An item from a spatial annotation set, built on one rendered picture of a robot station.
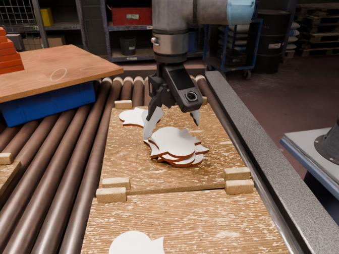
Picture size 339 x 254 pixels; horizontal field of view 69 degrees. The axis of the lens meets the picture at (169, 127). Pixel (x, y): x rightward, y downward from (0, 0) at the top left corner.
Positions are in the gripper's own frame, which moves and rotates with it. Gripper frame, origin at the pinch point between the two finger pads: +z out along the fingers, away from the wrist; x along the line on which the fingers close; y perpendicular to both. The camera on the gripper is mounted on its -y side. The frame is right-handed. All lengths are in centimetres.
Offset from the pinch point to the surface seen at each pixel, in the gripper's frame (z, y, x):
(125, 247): 4.6, -20.8, 19.7
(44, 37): 2, 150, 23
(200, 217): 5.6, -20.7, 4.9
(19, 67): -6, 56, 34
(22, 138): 7.9, 29.0, 36.3
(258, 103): 99, 151, -196
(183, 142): 1.6, -2.1, -1.7
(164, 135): 1.6, 2.8, 1.4
